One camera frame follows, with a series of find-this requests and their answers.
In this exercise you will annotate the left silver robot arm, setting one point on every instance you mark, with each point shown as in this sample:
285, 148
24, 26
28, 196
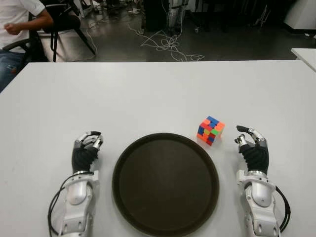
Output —
79, 192

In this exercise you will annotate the seated person in white shirt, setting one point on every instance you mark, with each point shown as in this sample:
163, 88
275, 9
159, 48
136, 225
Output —
14, 14

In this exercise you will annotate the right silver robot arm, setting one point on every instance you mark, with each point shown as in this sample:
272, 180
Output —
259, 195

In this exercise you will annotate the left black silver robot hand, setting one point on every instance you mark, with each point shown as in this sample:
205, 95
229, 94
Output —
84, 158

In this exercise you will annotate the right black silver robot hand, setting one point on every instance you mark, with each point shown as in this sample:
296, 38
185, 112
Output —
256, 155

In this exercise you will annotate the white side table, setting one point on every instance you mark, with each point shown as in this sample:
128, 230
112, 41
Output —
306, 55

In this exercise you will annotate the white cabinet with black base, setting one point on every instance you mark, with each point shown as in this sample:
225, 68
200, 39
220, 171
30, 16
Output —
303, 12

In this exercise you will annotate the black wheeled cabinet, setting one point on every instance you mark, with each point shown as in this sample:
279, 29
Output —
155, 14

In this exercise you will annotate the black armrest office chair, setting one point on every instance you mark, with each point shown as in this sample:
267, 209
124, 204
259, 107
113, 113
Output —
32, 49

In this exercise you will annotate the dark brown round plate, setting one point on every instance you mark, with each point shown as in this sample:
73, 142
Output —
165, 185

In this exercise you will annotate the multicoloured Rubik's cube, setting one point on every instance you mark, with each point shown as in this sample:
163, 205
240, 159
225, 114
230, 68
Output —
209, 132

